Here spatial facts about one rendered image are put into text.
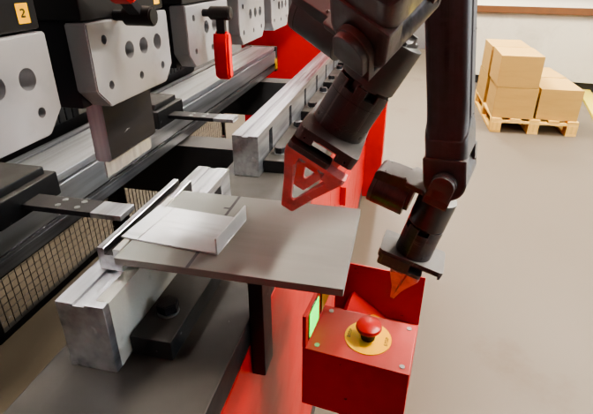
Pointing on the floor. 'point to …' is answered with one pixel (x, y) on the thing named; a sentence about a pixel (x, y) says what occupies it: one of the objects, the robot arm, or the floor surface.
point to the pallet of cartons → (524, 90)
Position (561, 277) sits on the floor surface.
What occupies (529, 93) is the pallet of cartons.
